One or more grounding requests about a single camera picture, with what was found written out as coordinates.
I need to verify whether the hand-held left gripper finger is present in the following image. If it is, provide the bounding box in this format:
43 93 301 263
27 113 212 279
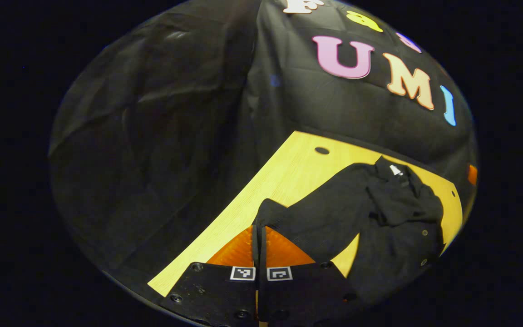
159 225 258 327
259 226 357 327

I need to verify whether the black buttoned garment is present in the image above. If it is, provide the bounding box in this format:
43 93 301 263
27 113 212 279
252 156 446 305

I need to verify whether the black backdrop cloth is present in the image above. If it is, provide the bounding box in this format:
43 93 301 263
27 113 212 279
48 0 479 291

